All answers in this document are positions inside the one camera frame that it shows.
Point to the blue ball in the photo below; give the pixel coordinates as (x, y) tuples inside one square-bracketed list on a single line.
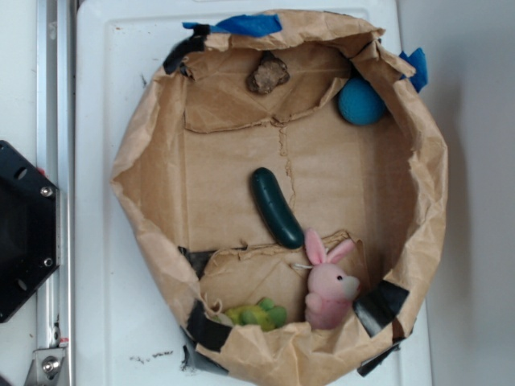
[(359, 103)]

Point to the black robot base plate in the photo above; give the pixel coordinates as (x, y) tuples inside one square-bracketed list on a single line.
[(28, 230)]

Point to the brown paper bag container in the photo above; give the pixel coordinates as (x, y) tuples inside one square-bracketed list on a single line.
[(182, 175)]

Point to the white tray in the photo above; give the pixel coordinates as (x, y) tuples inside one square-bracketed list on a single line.
[(124, 332)]

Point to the metal corner bracket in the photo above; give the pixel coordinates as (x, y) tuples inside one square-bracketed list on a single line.
[(46, 367)]

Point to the dark green toy cucumber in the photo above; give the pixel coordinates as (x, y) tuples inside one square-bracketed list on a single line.
[(274, 209)]

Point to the brown rock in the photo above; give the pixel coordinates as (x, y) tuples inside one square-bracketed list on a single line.
[(269, 74)]

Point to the green plush animal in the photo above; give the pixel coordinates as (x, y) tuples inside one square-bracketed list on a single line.
[(265, 314)]

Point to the pink plush bunny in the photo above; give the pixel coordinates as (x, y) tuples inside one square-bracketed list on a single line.
[(330, 290)]

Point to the aluminium rail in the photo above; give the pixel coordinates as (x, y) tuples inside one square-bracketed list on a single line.
[(55, 155)]

